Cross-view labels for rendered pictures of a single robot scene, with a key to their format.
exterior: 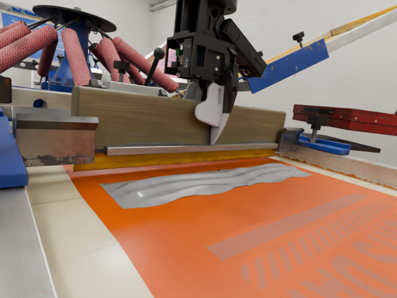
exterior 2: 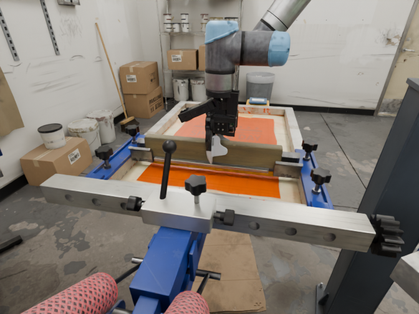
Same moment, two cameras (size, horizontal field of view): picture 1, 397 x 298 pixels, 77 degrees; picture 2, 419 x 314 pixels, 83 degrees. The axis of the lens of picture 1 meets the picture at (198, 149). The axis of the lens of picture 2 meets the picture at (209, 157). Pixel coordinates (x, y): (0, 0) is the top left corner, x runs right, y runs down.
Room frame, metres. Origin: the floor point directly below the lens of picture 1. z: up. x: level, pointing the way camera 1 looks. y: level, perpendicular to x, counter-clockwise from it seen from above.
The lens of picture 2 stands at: (0.79, 0.48, 1.36)
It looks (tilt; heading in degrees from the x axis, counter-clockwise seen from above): 30 degrees down; 232
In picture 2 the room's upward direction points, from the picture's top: straight up
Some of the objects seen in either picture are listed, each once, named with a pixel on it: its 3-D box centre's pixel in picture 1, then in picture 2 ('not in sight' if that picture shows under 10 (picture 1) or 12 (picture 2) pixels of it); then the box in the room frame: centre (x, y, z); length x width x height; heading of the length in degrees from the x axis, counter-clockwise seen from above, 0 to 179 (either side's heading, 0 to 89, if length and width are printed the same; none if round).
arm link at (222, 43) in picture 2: not in sight; (222, 47); (0.39, 0.01, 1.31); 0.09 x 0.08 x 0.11; 137
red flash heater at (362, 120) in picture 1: (368, 121); not in sight; (1.31, -0.85, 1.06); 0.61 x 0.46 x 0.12; 100
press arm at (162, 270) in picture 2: not in sight; (171, 251); (0.68, 0.22, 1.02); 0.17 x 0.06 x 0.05; 40
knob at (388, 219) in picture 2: not in sight; (374, 233); (0.36, 0.42, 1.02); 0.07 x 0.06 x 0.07; 40
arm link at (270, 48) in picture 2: not in sight; (262, 48); (0.31, 0.06, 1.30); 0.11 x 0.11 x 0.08; 47
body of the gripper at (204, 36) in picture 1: (204, 41); (221, 112); (0.39, 0.01, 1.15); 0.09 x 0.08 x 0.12; 130
